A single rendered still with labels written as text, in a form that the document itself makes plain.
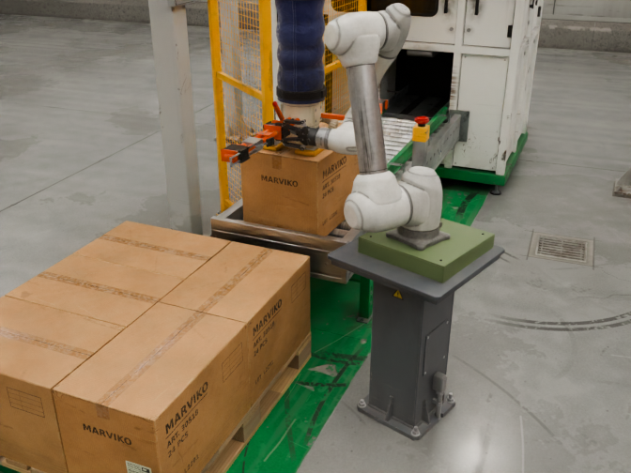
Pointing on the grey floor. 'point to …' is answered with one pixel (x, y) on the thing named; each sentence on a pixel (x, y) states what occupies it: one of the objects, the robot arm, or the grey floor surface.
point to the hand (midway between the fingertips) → (275, 130)
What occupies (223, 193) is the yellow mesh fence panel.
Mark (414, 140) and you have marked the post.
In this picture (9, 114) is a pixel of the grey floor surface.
